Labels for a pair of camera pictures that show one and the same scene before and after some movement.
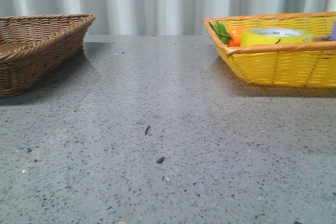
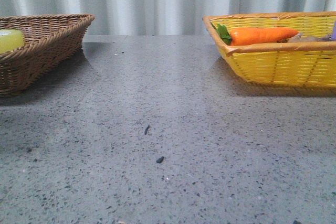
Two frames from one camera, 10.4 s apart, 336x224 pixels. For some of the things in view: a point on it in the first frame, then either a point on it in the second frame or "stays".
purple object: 334,31 stays
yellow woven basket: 310,64 stays
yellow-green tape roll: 275,35 -> 10,40
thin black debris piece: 146,129 stays
